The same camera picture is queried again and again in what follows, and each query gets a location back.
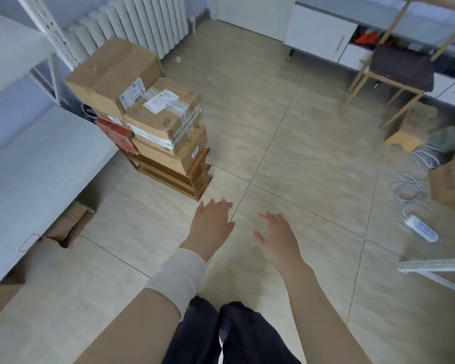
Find person's left hand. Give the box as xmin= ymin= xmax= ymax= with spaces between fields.
xmin=179 ymin=199 xmax=237 ymax=264

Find person's right hand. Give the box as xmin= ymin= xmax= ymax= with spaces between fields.
xmin=253 ymin=212 xmax=313 ymax=279

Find stack of cardboard parcels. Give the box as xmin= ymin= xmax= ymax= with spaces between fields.
xmin=65 ymin=36 xmax=208 ymax=175

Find person's right forearm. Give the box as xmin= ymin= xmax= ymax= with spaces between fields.
xmin=288 ymin=263 xmax=374 ymax=364

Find person's left forearm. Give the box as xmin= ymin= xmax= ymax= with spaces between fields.
xmin=74 ymin=288 xmax=181 ymax=364

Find person's dark trousers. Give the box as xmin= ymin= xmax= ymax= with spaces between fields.
xmin=161 ymin=296 xmax=302 ymax=364

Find white power strip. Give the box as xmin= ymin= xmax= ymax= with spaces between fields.
xmin=404 ymin=214 xmax=439 ymax=243

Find torn cardboard box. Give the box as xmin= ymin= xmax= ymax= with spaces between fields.
xmin=43 ymin=200 xmax=96 ymax=249

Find light wooden step stool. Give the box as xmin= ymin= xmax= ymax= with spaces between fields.
xmin=385 ymin=104 xmax=439 ymax=153

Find open cardboard box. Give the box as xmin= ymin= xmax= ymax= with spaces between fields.
xmin=428 ymin=146 xmax=455 ymax=215

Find grey-green cloth bag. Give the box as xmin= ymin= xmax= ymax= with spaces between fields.
xmin=428 ymin=124 xmax=455 ymax=154

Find white grey low cabinet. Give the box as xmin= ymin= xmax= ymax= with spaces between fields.
xmin=283 ymin=0 xmax=455 ymax=112

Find wooden chair dark seat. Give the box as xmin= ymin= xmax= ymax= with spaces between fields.
xmin=338 ymin=0 xmax=455 ymax=130

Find white door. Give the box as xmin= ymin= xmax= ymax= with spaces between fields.
xmin=216 ymin=0 xmax=296 ymax=42

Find white radiator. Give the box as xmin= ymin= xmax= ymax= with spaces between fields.
xmin=66 ymin=0 xmax=190 ymax=63

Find orange cloth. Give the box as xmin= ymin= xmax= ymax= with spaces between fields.
xmin=354 ymin=30 xmax=382 ymax=46

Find white cable bundle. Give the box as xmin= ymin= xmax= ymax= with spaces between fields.
xmin=390 ymin=146 xmax=440 ymax=224

